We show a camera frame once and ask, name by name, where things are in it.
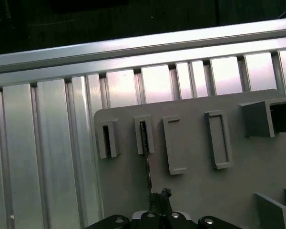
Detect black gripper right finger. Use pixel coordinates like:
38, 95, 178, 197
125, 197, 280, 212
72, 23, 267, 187
161, 187, 239, 229

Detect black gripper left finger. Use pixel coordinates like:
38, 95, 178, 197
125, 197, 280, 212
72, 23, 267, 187
84, 193, 162, 229

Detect green RAM stick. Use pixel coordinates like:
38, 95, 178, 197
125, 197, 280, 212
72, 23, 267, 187
140, 121, 155, 194

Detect grey parts rack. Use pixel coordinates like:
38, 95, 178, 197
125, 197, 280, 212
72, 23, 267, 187
93, 89, 286, 229

